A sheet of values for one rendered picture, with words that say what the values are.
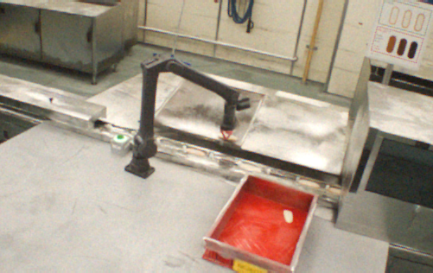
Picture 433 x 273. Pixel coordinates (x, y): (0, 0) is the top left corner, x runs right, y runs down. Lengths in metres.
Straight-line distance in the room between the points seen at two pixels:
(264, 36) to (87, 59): 2.32
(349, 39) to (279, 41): 0.97
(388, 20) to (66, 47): 3.48
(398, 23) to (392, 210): 1.18
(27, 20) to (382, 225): 4.39
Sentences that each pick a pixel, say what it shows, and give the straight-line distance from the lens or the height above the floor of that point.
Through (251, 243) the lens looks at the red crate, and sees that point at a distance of 1.58.
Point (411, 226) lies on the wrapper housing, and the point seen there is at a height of 0.93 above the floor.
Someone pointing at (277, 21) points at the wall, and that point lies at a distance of 5.48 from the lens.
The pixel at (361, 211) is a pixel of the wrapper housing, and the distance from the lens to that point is 1.71.
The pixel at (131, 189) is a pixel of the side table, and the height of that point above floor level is 0.82.
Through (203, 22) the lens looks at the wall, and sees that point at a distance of 5.76.
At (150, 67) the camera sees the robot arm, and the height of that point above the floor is 1.33.
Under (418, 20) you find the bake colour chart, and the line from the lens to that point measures 2.49.
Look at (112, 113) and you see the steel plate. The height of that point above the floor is 0.82.
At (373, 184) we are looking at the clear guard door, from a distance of 1.64.
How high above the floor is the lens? 1.90
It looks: 29 degrees down
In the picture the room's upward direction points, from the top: 8 degrees clockwise
